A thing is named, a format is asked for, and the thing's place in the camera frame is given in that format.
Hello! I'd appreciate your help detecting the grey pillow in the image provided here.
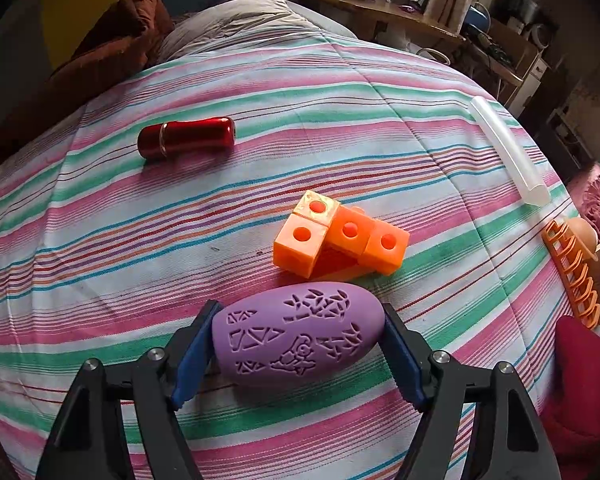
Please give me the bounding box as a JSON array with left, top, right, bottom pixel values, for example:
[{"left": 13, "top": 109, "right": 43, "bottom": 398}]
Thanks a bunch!
[{"left": 156, "top": 0, "right": 357, "bottom": 63}]

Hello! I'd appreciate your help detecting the red metallic cylinder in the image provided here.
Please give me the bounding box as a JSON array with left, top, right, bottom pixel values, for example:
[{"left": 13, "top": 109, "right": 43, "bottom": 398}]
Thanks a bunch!
[{"left": 137, "top": 115, "right": 237, "bottom": 162}]

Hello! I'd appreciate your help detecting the beige egg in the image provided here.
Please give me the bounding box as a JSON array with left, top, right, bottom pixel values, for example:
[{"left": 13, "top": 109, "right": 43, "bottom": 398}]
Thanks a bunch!
[{"left": 562, "top": 217, "right": 599, "bottom": 255}]

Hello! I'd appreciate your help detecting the purple patterned egg-shaped toy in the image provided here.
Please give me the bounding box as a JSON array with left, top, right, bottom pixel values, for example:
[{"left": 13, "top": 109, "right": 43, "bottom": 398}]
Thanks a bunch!
[{"left": 211, "top": 282, "right": 385, "bottom": 389}]

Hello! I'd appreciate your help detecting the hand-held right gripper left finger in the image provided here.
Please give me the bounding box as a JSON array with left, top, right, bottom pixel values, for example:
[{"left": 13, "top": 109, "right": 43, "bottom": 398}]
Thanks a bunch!
[{"left": 35, "top": 300, "right": 222, "bottom": 480}]

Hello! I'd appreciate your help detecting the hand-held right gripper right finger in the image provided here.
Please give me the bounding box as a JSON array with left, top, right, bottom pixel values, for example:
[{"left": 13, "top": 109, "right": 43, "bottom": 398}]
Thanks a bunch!
[{"left": 381, "top": 302, "right": 563, "bottom": 480}]

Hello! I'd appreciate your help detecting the translucent white tube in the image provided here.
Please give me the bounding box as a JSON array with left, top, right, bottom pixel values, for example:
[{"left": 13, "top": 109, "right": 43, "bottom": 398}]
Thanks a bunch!
[{"left": 469, "top": 95, "right": 551, "bottom": 207}]

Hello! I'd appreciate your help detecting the orange plastic rack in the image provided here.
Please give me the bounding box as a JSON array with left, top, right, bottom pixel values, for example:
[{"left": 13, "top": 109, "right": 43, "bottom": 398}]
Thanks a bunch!
[{"left": 540, "top": 220, "right": 600, "bottom": 331}]

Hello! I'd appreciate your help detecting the dark red cloth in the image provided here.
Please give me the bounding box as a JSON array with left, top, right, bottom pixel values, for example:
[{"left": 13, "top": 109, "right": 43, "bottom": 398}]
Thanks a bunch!
[{"left": 539, "top": 312, "right": 600, "bottom": 480}]

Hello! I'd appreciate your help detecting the striped bed blanket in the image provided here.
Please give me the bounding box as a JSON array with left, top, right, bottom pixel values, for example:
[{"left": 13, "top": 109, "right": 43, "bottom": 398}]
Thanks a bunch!
[{"left": 0, "top": 24, "right": 600, "bottom": 480}]

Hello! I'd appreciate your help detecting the white cabinet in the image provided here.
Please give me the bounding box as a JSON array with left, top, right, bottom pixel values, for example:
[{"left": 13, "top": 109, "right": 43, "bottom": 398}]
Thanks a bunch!
[{"left": 500, "top": 55, "right": 551, "bottom": 108}]

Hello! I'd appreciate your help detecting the orange cube block toy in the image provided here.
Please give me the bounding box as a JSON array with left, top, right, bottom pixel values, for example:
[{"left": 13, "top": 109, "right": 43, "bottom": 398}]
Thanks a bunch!
[{"left": 273, "top": 190, "right": 410, "bottom": 282}]

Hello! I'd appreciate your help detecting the brown cushion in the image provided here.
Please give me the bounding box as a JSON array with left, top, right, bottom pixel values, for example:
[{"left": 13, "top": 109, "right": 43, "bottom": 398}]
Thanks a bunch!
[{"left": 0, "top": 0, "right": 177, "bottom": 153}]

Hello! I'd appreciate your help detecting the wooden table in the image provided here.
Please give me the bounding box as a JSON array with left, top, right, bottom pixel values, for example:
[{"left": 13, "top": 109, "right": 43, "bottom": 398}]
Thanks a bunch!
[{"left": 295, "top": 0, "right": 467, "bottom": 45}]

